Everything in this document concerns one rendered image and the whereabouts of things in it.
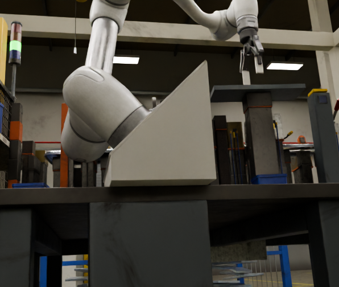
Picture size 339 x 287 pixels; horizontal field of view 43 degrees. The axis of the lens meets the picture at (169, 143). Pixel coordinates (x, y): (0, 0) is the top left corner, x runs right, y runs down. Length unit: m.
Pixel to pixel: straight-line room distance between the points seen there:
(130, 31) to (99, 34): 3.97
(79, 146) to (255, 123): 0.71
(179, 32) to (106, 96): 4.57
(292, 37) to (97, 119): 5.21
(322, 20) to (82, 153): 9.26
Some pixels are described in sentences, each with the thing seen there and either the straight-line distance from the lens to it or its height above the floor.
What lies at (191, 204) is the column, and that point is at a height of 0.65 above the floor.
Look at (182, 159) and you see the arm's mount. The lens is 1.05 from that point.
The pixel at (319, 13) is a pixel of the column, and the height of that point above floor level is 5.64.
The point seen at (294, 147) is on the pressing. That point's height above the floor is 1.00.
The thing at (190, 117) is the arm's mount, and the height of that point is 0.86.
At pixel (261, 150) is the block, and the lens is 1.70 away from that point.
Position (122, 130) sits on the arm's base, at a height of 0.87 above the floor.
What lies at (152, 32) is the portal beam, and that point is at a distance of 5.68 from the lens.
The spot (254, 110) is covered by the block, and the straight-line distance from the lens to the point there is 1.74.
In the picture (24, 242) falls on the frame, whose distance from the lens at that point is 1.13.
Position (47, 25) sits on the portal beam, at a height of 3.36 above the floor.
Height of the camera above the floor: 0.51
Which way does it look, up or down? 16 degrees up
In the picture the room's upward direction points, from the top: 3 degrees counter-clockwise
